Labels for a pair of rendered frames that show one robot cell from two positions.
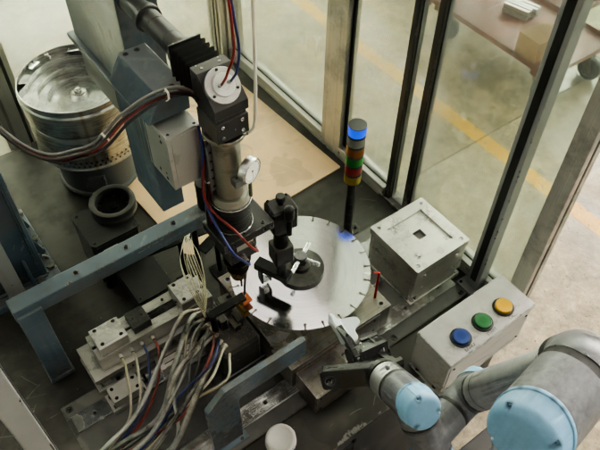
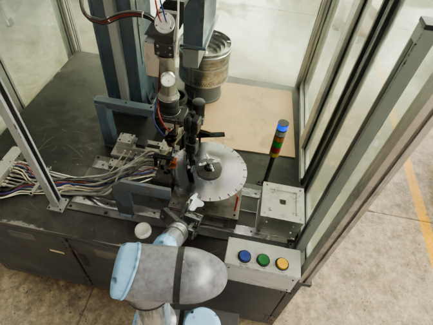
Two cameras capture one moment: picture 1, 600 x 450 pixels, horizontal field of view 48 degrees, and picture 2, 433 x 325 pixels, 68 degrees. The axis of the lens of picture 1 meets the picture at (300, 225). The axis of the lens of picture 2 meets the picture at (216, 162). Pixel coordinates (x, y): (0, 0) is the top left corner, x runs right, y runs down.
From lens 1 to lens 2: 0.72 m
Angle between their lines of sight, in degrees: 27
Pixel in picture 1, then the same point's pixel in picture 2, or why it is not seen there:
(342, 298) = (209, 193)
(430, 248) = (279, 211)
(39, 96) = not seen: hidden behind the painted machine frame
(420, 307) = (258, 236)
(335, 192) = (280, 165)
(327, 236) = (236, 166)
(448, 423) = not seen: hidden behind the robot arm
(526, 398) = (129, 247)
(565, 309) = not seen: outside the picture
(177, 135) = (149, 44)
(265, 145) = (272, 127)
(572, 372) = (164, 260)
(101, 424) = (100, 170)
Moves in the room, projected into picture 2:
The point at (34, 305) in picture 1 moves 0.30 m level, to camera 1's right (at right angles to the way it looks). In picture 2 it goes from (102, 103) to (140, 139)
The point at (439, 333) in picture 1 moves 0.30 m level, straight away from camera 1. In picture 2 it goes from (237, 246) to (305, 224)
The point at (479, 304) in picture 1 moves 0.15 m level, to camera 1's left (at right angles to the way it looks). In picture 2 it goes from (272, 253) to (243, 226)
